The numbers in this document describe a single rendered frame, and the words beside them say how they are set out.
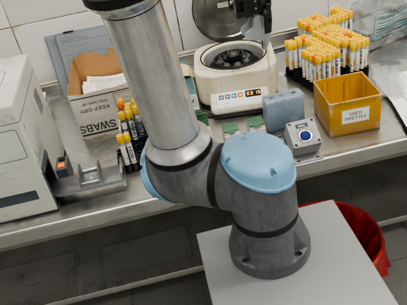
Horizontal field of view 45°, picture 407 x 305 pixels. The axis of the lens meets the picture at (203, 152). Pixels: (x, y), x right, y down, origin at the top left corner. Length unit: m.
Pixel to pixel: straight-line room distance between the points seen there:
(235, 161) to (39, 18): 1.05
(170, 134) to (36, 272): 1.34
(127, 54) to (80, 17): 0.98
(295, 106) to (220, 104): 0.23
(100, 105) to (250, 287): 0.73
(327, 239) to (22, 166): 0.67
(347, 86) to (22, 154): 0.83
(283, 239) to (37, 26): 1.12
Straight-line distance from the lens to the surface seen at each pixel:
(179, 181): 0.82
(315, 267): 0.91
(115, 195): 1.21
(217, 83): 1.40
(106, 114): 1.42
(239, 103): 1.39
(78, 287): 1.89
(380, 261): 1.61
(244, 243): 0.88
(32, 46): 1.72
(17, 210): 1.24
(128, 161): 1.26
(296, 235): 0.88
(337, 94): 1.37
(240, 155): 0.79
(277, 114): 1.28
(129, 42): 0.68
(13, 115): 1.10
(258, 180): 0.76
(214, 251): 0.96
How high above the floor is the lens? 1.61
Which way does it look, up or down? 35 degrees down
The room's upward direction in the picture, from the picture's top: 11 degrees counter-clockwise
